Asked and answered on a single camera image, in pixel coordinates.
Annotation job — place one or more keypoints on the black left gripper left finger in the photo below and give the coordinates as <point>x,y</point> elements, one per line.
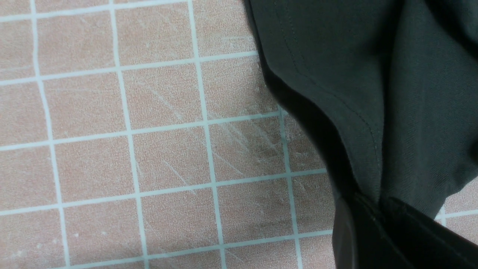
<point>359,239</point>

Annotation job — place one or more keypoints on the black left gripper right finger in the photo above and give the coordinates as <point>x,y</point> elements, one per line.
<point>421,243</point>

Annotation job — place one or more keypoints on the dark gray long-sleeved shirt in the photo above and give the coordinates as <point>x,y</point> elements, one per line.
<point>386,88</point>

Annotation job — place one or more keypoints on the pink grid tablecloth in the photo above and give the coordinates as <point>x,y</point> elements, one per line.
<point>142,134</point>

